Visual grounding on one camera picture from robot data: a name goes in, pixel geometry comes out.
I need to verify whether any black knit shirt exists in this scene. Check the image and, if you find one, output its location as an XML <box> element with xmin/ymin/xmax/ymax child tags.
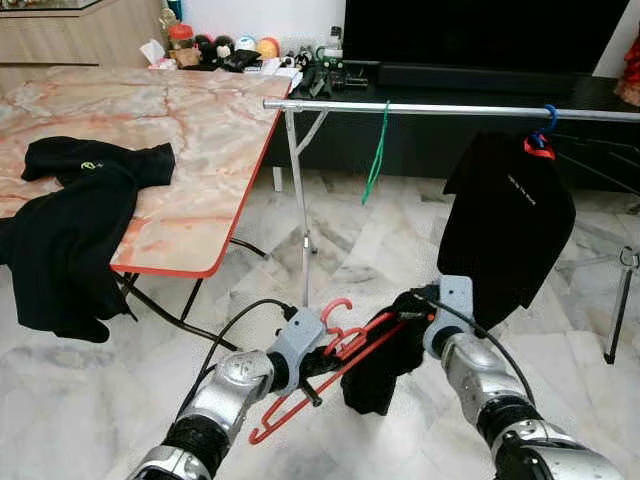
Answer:
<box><xmin>338</xmin><ymin>288</ymin><xmax>441</xmax><ymax>417</ymax></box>

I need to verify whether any red hanger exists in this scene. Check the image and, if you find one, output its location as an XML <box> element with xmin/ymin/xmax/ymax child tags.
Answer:
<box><xmin>247</xmin><ymin>296</ymin><xmax>429</xmax><ymax>447</ymax></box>

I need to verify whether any blue hanger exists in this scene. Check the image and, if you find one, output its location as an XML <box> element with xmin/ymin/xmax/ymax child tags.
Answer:
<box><xmin>523</xmin><ymin>104</ymin><xmax>560</xmax><ymax>153</ymax></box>

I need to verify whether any black shirt with white text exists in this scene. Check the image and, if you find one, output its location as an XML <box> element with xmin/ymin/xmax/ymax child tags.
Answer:
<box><xmin>437</xmin><ymin>130</ymin><xmax>577</xmax><ymax>333</ymax></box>

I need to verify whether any black television console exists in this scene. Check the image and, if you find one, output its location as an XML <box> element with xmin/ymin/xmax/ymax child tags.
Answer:
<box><xmin>225</xmin><ymin>58</ymin><xmax>640</xmax><ymax>183</ymax></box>

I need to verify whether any black soundbar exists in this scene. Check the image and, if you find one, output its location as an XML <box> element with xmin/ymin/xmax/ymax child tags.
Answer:
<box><xmin>377</xmin><ymin>62</ymin><xmax>593</xmax><ymax>97</ymax></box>

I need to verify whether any small black router box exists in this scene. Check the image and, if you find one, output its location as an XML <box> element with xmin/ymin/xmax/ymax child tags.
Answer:
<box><xmin>345</xmin><ymin>60</ymin><xmax>381</xmax><ymax>86</ymax></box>

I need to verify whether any black remote control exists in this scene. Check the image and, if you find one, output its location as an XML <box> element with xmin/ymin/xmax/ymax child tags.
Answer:
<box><xmin>305</xmin><ymin>62</ymin><xmax>327</xmax><ymax>97</ymax></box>
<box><xmin>322</xmin><ymin>60</ymin><xmax>347</xmax><ymax>98</ymax></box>

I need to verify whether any white paper stack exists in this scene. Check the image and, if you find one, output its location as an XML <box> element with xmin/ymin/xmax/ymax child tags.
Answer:
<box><xmin>255</xmin><ymin>58</ymin><xmax>304</xmax><ymax>86</ymax></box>

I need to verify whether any black flat television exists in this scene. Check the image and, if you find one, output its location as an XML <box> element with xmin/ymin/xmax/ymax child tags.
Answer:
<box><xmin>342</xmin><ymin>0</ymin><xmax>640</xmax><ymax>79</ymax></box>

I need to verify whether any black shirt with green logo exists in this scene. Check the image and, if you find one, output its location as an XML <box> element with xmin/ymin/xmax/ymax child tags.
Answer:
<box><xmin>0</xmin><ymin>134</ymin><xmax>177</xmax><ymax>344</ymax></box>

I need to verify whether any orange red round toy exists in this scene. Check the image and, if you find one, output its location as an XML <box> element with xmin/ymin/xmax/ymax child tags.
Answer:
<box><xmin>256</xmin><ymin>37</ymin><xmax>282</xmax><ymax>61</ymax></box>

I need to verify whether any black pouch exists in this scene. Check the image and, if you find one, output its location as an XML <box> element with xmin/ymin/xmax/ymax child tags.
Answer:
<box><xmin>222</xmin><ymin>50</ymin><xmax>263</xmax><ymax>73</ymax></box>

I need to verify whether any white pink tissue box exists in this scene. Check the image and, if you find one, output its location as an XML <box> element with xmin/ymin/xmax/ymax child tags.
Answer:
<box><xmin>140</xmin><ymin>38</ymin><xmax>178</xmax><ymax>71</ymax></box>

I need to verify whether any glass jar with red lid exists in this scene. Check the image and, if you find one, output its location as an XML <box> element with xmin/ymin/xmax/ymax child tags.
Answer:
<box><xmin>165</xmin><ymin>20</ymin><xmax>201</xmax><ymax>69</ymax></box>

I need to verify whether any blue gold hanging ornament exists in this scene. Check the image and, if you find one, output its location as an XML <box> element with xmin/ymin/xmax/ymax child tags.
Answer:
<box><xmin>158</xmin><ymin>0</ymin><xmax>186</xmax><ymax>26</ymax></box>

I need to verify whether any light wooden cabinet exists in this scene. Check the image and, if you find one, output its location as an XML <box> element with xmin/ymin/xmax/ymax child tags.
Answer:
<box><xmin>0</xmin><ymin>0</ymin><xmax>168</xmax><ymax>69</ymax></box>

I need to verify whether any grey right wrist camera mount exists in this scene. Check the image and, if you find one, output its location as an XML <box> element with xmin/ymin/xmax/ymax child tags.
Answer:
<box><xmin>421</xmin><ymin>275</ymin><xmax>475</xmax><ymax>359</ymax></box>

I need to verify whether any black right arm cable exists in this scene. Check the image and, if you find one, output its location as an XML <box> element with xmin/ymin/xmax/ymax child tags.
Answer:
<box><xmin>420</xmin><ymin>293</ymin><xmax>538</xmax><ymax>406</ymax></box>

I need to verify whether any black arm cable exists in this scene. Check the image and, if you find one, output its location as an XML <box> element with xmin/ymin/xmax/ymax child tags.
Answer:
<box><xmin>420</xmin><ymin>293</ymin><xmax>538</xmax><ymax>406</ymax></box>
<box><xmin>195</xmin><ymin>297</ymin><xmax>301</xmax><ymax>406</ymax></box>

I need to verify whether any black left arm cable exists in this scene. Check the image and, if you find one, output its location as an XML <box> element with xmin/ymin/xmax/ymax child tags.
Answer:
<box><xmin>195</xmin><ymin>297</ymin><xmax>301</xmax><ymax>406</ymax></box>

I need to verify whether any green wire hanger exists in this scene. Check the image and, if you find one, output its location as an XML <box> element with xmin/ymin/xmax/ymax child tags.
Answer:
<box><xmin>361</xmin><ymin>100</ymin><xmax>394</xmax><ymax>207</ymax></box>

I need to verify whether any black metal table leg frame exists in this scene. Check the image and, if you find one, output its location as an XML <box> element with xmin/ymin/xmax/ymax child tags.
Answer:
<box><xmin>108</xmin><ymin>232</ymin><xmax>271</xmax><ymax>353</ymax></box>

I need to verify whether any silver clothes rack rail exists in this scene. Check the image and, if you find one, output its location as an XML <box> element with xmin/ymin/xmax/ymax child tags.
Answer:
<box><xmin>262</xmin><ymin>97</ymin><xmax>640</xmax><ymax>124</ymax></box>

